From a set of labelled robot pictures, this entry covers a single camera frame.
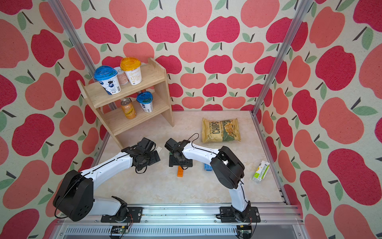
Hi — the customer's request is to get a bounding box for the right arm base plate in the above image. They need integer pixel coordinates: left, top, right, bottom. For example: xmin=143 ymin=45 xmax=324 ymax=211
xmin=216 ymin=206 xmax=261 ymax=224

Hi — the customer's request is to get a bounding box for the blue lid yogurt cup lower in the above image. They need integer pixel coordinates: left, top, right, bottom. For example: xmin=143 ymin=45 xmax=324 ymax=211
xmin=136 ymin=92 xmax=153 ymax=113

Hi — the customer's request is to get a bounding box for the aluminium corner post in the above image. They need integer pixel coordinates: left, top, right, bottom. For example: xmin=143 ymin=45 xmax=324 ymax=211
xmin=48 ymin=1 xmax=100 ymax=106
xmin=251 ymin=0 xmax=313 ymax=118

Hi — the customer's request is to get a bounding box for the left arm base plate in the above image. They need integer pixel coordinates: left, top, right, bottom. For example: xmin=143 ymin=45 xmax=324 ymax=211
xmin=101 ymin=207 xmax=143 ymax=223

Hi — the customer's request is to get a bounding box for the light blue lego brick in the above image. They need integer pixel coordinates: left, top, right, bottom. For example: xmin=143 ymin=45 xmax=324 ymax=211
xmin=204 ymin=164 xmax=212 ymax=171

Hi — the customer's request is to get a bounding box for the orange lid yogurt cup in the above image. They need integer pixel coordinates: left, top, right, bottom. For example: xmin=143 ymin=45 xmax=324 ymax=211
xmin=120 ymin=57 xmax=142 ymax=86

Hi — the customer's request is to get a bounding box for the left aluminium corner post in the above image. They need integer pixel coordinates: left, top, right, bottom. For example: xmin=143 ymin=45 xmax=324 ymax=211
xmin=48 ymin=1 xmax=100 ymax=106

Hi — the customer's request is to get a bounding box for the small green white carton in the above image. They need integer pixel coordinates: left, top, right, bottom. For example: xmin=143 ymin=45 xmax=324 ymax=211
xmin=252 ymin=160 xmax=270 ymax=184

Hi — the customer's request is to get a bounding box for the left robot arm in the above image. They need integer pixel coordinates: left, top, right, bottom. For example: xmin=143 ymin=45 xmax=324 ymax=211
xmin=53 ymin=137 xmax=160 ymax=223

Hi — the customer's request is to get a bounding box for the orange soda can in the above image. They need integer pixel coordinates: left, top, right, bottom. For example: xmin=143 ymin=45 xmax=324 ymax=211
xmin=121 ymin=98 xmax=136 ymax=120

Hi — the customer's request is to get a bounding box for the blue lid yogurt cup upper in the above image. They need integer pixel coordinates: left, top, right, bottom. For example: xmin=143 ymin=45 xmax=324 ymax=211
xmin=94 ymin=66 xmax=121 ymax=95

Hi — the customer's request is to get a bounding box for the right aluminium corner post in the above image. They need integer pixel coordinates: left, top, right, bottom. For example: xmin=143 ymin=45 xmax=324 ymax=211
xmin=251 ymin=0 xmax=313 ymax=118

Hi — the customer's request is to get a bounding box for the yellow chips bag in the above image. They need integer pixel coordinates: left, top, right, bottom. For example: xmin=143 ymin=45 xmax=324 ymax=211
xmin=202 ymin=118 xmax=241 ymax=143

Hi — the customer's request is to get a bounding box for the aluminium front rail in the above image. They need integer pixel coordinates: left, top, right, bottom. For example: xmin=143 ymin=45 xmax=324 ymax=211
xmin=50 ymin=203 xmax=309 ymax=239

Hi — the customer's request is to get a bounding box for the pink yogurt cup behind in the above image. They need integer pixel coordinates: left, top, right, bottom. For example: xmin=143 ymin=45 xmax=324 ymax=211
xmin=114 ymin=67 xmax=129 ymax=86

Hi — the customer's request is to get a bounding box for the wooden two-tier shelf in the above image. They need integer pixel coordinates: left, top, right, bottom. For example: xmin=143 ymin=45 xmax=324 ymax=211
xmin=77 ymin=58 xmax=174 ymax=149

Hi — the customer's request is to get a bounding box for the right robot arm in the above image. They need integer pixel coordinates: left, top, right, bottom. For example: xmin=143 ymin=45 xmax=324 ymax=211
xmin=165 ymin=138 xmax=251 ymax=215

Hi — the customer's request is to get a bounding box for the blue lid yogurt cup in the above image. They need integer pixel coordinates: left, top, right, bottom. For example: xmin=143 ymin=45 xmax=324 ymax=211
xmin=94 ymin=66 xmax=121 ymax=95
xmin=136 ymin=92 xmax=153 ymax=113

